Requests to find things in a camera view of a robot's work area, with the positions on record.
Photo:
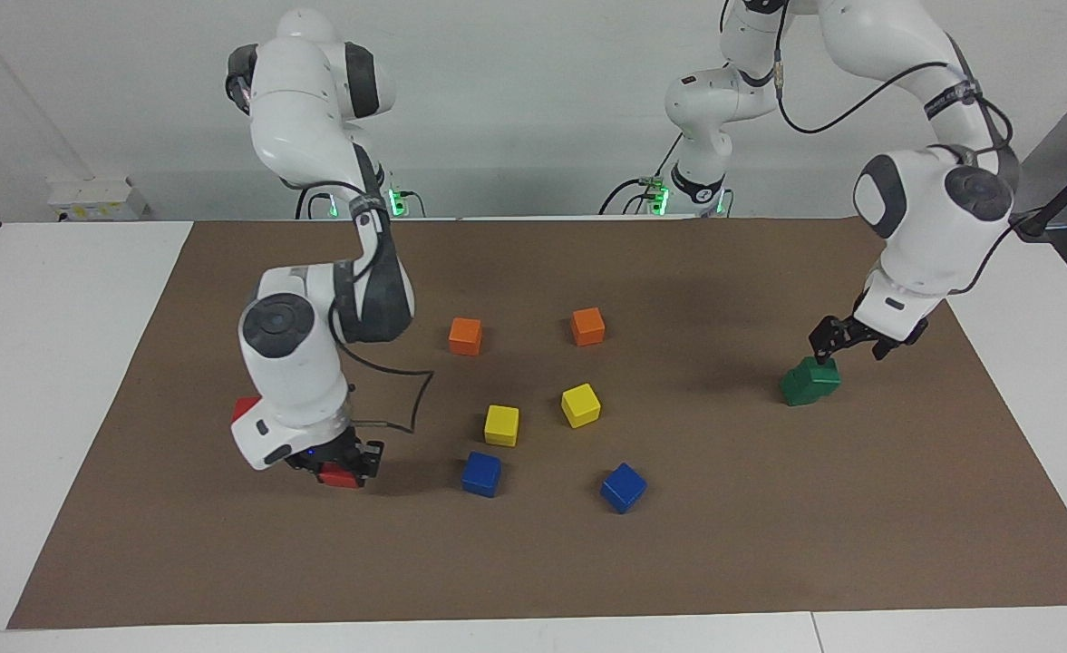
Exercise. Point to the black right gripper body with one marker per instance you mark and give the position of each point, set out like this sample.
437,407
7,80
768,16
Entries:
334,449

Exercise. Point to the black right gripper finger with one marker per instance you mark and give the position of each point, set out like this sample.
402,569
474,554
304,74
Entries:
309,471
372,458

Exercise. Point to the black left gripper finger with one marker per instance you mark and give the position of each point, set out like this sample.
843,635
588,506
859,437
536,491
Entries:
885,351
823,352

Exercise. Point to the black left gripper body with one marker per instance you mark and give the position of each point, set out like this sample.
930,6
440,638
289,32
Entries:
846,333

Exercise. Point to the green cube block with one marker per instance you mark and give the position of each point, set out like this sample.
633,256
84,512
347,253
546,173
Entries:
805,394
825,374

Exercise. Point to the red cube block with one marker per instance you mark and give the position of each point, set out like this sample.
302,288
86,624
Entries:
341,477
245,408

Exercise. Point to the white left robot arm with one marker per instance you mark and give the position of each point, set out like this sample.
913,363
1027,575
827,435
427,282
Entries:
932,227

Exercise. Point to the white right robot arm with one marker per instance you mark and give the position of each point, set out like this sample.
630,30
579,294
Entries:
288,363

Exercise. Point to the blue cube block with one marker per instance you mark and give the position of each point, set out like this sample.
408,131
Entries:
623,487
481,473

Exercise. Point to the yellow cube block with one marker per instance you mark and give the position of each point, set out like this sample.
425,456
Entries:
580,404
501,425

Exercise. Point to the orange cube block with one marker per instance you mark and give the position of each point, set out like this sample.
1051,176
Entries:
587,326
465,336

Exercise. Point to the brown table mat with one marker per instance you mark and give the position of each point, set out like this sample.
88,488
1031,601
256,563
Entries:
769,544

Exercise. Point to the black stand pole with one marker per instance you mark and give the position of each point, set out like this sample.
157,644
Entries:
1054,204

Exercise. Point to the green-lit base connector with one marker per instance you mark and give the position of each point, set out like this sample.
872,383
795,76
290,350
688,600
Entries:
655,195
399,201

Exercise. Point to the white power strip box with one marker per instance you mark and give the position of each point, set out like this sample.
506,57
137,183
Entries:
98,199

